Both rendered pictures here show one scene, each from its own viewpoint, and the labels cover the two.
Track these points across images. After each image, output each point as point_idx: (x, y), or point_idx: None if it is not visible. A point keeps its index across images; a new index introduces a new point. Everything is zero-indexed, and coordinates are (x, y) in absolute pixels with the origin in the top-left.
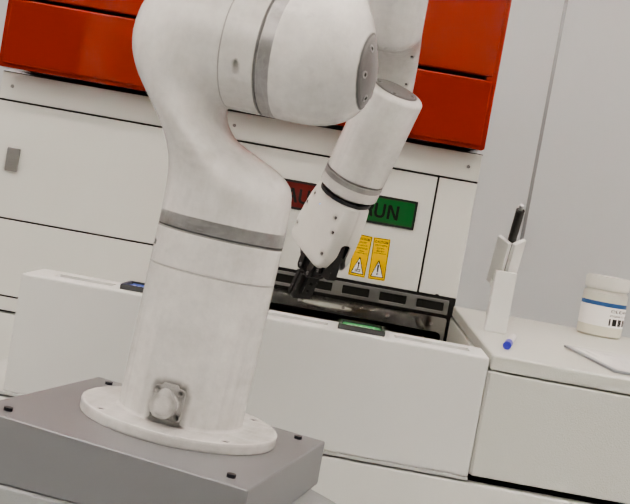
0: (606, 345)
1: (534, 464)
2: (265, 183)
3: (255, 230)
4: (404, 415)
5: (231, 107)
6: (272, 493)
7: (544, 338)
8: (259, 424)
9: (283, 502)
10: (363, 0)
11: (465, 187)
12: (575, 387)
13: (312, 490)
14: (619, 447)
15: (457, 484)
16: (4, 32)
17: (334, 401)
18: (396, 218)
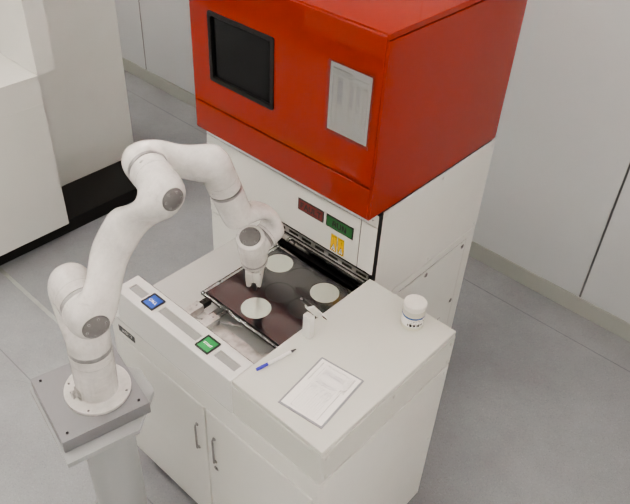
0: (375, 347)
1: (248, 420)
2: (81, 347)
3: (81, 360)
4: (211, 384)
5: None
6: (91, 434)
7: (335, 341)
8: (123, 394)
9: (108, 430)
10: (87, 306)
11: (372, 229)
12: (255, 405)
13: (143, 416)
14: (271, 431)
15: (229, 413)
16: (196, 112)
17: (193, 369)
18: (345, 232)
